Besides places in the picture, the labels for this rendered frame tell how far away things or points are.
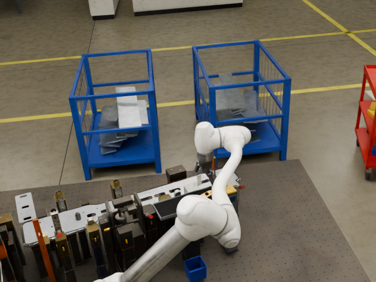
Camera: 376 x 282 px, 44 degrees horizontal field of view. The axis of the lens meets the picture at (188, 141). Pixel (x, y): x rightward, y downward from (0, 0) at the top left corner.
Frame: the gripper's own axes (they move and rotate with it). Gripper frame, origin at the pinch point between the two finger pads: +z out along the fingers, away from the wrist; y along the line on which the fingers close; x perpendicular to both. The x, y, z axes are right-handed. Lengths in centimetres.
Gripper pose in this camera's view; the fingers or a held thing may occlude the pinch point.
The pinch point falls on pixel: (206, 188)
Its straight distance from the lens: 259.5
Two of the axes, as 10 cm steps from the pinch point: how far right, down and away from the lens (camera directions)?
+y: -5.9, -3.9, 7.1
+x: -8.0, 3.4, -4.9
